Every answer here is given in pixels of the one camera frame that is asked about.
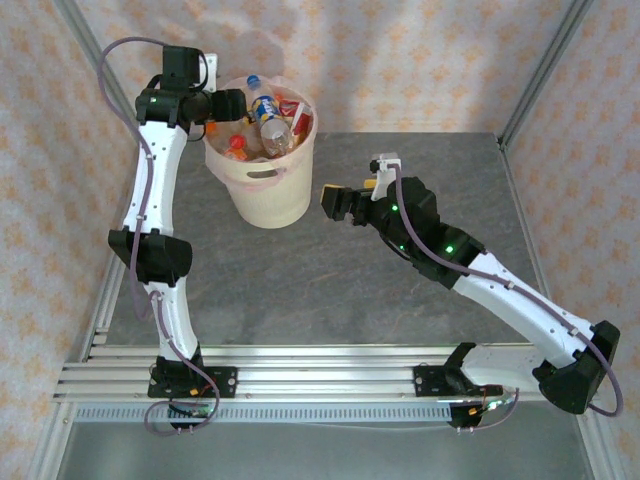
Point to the aluminium rail base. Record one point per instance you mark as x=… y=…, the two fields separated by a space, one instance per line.
x=325 y=372

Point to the aluminium frame leg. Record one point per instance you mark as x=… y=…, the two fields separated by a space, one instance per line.
x=54 y=450
x=597 y=450

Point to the aluminium frame post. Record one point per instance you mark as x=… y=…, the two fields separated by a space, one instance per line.
x=552 y=50
x=80 y=25

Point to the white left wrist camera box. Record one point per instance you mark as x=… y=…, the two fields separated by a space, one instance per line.
x=210 y=72

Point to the aluminium left frame post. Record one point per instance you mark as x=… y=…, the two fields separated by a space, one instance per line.
x=80 y=25

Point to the aluminium right frame post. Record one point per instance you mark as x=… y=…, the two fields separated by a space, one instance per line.
x=552 y=50

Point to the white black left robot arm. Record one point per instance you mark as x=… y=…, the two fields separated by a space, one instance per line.
x=155 y=180

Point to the small orange cap bottle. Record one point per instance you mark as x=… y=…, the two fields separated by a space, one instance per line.
x=236 y=150

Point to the blue label cola bottle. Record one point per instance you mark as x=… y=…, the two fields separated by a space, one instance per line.
x=267 y=112

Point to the small lit circuit board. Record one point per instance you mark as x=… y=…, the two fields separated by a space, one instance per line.
x=492 y=405
x=192 y=411

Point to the cream plastic bin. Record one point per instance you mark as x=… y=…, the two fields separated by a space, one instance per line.
x=270 y=200

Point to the grey metal lower shelf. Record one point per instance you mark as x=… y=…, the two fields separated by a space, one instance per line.
x=320 y=455

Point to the red yellow label tea bottle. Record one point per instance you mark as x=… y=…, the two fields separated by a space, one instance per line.
x=295 y=112

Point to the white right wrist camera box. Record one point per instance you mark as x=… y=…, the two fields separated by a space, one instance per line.
x=385 y=164

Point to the aluminium table side rail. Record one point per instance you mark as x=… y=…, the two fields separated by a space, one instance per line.
x=518 y=200
x=102 y=310

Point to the orange label juice bottle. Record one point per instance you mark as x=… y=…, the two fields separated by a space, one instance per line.
x=212 y=128

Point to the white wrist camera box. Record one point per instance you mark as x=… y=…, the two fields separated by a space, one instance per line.
x=210 y=72
x=385 y=164

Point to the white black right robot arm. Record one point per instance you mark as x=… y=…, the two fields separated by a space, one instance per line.
x=520 y=305

